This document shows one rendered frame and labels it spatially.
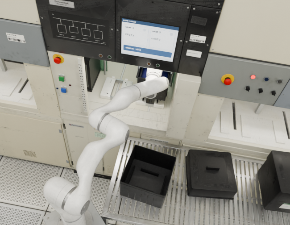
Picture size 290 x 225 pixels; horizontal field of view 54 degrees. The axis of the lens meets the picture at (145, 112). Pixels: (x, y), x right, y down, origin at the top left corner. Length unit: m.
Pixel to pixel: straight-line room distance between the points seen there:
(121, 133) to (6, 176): 1.74
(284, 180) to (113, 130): 1.04
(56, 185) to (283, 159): 1.32
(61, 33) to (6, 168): 1.70
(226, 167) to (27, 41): 1.41
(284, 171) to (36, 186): 2.02
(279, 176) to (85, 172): 1.11
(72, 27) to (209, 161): 1.16
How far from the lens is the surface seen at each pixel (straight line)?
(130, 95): 1.41
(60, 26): 1.60
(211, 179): 1.86
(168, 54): 1.53
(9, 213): 2.77
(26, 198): 2.78
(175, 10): 1.40
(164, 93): 2.00
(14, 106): 2.27
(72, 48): 1.66
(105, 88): 2.19
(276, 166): 1.89
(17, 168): 2.95
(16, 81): 2.41
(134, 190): 1.72
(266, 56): 1.57
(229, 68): 1.57
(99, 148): 1.39
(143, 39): 1.50
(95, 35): 1.56
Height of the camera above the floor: 2.43
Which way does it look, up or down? 49 degrees down
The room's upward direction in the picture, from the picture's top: 7 degrees clockwise
